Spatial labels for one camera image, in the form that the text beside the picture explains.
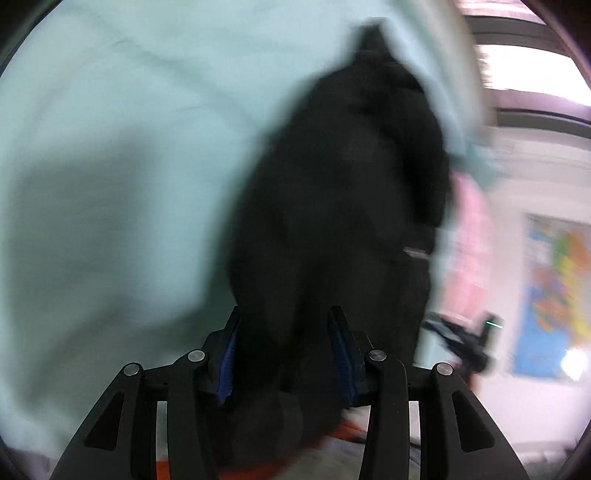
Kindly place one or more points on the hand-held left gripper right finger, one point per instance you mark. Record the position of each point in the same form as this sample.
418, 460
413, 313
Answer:
344, 364

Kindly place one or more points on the pink pillow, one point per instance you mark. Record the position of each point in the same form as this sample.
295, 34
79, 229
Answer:
471, 249

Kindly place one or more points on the dark framed window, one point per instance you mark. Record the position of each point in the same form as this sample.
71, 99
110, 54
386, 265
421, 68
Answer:
531, 64

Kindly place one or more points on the black hooded jacket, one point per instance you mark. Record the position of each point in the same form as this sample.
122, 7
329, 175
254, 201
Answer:
341, 207

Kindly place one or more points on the teal quilt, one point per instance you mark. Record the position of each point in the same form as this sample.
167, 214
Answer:
129, 161

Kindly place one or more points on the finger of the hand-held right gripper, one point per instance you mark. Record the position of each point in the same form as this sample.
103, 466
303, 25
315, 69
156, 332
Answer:
443, 330

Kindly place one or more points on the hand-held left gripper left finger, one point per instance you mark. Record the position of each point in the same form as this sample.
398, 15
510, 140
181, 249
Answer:
228, 364

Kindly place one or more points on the colourful wall map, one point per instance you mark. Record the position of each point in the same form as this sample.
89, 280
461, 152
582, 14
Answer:
556, 295

